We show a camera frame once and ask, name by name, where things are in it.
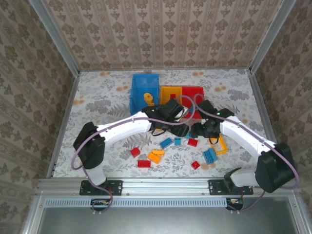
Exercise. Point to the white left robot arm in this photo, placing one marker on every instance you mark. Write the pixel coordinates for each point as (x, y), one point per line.
(122, 126)

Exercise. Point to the red long lego brick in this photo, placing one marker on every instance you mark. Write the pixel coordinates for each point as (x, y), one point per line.
(144, 163)

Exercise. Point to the grey metal panel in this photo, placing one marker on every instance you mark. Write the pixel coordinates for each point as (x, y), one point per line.
(158, 221)

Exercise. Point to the blue plastic bin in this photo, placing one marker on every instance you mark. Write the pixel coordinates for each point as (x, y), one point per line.
(143, 84)

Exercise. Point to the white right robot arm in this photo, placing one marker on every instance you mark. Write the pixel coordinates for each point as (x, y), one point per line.
(243, 136)

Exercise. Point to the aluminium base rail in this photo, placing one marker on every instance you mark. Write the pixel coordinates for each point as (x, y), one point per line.
(165, 186)

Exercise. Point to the teal small lego brick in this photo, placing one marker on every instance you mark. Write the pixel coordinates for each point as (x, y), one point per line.
(177, 141)

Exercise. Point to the aluminium frame post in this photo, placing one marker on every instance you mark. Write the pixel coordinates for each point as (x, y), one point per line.
(56, 39)
(273, 34)

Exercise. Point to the yellow lego window frame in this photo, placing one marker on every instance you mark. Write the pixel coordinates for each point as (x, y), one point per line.
(224, 148)

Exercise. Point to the yellow curved lego brick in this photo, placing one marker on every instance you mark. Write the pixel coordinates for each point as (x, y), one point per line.
(158, 152)

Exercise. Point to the aluminium side rail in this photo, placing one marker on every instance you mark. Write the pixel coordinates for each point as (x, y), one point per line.
(62, 126)
(264, 109)

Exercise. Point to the red small lego brick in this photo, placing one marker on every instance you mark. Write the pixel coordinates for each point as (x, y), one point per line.
(195, 165)

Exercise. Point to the blue wide lego brick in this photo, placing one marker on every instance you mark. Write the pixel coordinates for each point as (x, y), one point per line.
(210, 156)

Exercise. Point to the blue long lego brick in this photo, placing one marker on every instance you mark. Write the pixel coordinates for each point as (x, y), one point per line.
(166, 143)

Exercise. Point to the yellow round lego piece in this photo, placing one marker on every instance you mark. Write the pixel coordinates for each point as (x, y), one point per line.
(147, 97)

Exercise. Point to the yellow plastic bin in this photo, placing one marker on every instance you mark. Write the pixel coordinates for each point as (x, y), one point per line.
(167, 92)

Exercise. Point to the red plastic bin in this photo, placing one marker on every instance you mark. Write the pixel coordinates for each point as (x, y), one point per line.
(192, 91)

